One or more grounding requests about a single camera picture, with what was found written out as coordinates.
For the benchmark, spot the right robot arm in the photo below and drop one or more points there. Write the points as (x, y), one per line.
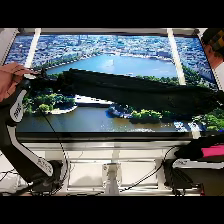
(181, 176)

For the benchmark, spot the magenta garment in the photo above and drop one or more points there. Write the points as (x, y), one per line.
(213, 150)

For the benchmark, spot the pink garment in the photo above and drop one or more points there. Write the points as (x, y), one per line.
(11, 80)

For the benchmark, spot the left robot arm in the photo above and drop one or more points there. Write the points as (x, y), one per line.
(20, 156)

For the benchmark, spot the person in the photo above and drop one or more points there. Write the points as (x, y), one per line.
(216, 46)

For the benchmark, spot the silver frame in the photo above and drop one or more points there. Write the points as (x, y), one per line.
(111, 173)

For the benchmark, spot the black garment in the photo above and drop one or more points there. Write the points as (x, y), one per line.
(140, 91)

